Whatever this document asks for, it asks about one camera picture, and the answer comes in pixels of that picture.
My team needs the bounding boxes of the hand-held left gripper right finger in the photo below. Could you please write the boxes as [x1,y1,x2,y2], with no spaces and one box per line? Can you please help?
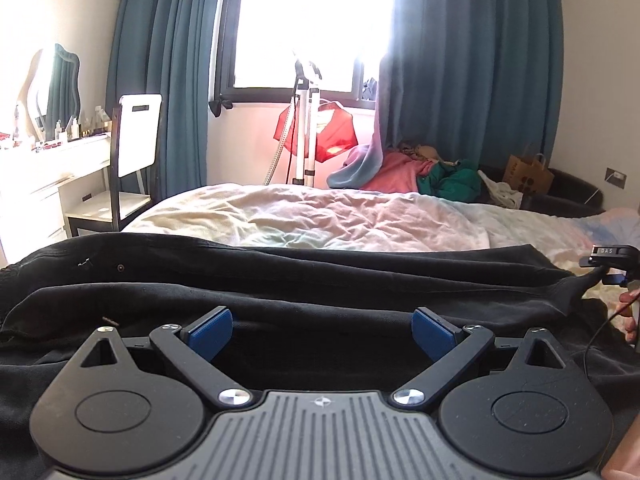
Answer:
[391,307,583,407]

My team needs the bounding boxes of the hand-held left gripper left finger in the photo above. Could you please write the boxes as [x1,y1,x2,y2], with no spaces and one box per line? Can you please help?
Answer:
[65,306,253,408]

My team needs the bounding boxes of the black pants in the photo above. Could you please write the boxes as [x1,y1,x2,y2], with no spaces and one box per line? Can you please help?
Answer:
[0,232,638,480]

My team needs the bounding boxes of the person's right hand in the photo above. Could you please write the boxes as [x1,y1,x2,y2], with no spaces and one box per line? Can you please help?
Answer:
[618,287,640,345]

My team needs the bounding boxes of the black sofa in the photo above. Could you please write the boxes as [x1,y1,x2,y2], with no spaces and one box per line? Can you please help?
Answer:
[479,164,607,219]

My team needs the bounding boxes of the brown paper bag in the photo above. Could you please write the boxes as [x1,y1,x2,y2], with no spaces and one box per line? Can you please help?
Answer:
[502,152,556,197]

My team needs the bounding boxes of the white cloth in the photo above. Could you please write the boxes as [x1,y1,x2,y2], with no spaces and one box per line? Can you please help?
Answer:
[476,169,524,209]

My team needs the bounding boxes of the bed with pastel sheet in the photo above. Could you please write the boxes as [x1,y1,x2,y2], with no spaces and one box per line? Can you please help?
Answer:
[121,182,640,321]

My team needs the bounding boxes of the pink garment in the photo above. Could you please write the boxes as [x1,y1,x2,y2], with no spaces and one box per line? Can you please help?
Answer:
[359,152,437,194]

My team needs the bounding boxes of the white and black chair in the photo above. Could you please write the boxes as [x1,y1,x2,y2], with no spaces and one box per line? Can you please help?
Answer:
[65,93,164,237]

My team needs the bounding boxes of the white dressing table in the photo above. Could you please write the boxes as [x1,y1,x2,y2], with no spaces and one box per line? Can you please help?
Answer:
[0,134,114,267]

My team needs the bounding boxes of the red garment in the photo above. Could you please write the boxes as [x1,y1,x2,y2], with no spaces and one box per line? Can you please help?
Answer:
[273,100,359,164]

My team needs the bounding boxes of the white garment steamer stand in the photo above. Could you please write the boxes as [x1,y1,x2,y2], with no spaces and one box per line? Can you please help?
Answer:
[287,59,324,187]

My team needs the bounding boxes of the teal curtain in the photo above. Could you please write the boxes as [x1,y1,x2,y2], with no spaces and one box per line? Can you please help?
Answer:
[104,0,237,203]
[374,0,567,173]

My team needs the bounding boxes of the wavy white framed mirror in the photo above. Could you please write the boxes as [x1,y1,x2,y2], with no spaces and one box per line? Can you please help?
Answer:
[26,43,82,137]

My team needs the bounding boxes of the dark framed window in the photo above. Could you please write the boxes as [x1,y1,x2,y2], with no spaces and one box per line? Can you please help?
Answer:
[214,0,397,109]

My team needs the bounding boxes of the black cable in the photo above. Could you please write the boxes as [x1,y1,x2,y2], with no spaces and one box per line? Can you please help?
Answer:
[584,280,638,376]

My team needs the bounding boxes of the steamer hose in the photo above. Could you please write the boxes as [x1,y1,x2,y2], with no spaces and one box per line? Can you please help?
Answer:
[262,91,301,187]

